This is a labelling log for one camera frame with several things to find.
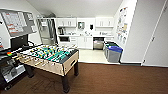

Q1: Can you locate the white base cabinet unit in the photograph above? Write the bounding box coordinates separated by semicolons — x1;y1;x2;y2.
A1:
57;33;115;51

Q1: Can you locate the grey bin black lid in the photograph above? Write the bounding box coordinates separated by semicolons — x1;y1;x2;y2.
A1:
102;40;114;56

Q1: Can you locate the black built-in microwave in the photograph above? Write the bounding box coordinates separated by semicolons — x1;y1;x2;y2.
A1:
58;35;71;43

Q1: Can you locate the steel paper towel dispenser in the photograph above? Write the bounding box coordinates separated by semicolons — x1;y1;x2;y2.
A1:
77;21;86;31

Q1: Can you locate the grey bin blue lid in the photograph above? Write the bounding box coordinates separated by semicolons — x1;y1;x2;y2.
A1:
106;45;124;64

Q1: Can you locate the green foosball table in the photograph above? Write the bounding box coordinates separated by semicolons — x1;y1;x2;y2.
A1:
15;43;81;94

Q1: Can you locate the stainless steel refrigerator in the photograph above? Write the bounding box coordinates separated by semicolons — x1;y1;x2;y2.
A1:
36;17;58;46

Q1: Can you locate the large colourful poster board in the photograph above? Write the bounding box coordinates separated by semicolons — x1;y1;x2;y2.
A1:
116;6;129;45

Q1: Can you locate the grey display board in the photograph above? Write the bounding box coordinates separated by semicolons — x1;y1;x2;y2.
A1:
0;8;39;38

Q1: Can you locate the white door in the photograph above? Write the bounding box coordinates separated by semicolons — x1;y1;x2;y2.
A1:
142;4;168;67

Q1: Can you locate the white wall cabinet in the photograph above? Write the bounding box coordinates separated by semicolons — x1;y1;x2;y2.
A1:
55;17;78;29
94;16;115;29

